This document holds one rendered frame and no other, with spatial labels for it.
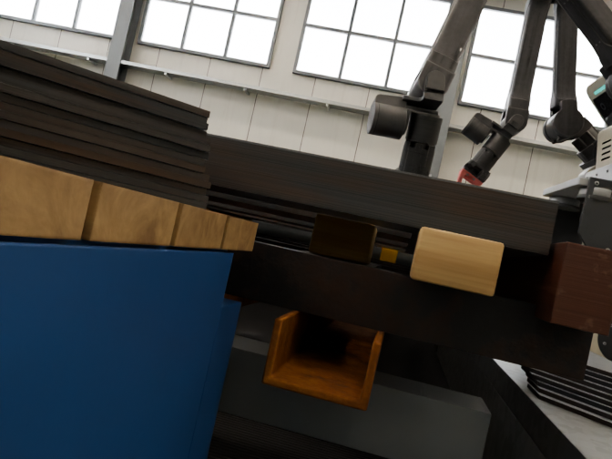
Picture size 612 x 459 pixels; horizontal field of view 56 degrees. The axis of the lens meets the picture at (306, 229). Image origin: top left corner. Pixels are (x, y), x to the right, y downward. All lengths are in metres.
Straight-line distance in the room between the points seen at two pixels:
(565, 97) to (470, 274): 1.31
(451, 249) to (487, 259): 0.03
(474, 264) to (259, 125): 10.39
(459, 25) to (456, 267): 0.78
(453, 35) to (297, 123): 9.58
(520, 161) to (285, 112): 4.25
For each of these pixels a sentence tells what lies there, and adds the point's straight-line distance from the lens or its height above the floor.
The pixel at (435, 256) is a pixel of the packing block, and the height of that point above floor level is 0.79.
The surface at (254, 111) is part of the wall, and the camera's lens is 10.85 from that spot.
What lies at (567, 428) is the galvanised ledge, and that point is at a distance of 0.55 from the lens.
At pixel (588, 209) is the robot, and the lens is 1.35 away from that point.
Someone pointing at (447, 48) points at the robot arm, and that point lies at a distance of 1.12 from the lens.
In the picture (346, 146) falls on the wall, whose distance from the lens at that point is 10.52.
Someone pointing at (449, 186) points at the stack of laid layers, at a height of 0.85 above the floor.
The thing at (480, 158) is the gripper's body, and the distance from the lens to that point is 1.63.
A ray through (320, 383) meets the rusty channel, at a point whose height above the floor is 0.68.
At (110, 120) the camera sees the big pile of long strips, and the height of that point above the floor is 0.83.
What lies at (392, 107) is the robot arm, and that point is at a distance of 1.04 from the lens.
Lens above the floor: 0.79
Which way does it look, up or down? 1 degrees up
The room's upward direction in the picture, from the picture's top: 12 degrees clockwise
